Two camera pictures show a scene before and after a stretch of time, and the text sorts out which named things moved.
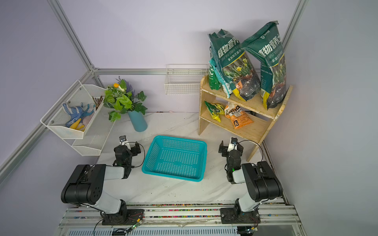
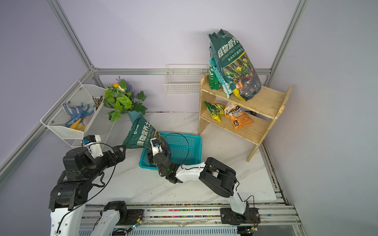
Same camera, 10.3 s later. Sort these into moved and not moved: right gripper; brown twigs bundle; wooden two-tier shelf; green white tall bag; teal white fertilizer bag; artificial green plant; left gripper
Moved: right gripper; left gripper
Not moved: wooden two-tier shelf; brown twigs bundle; artificial green plant; teal white fertilizer bag; green white tall bag
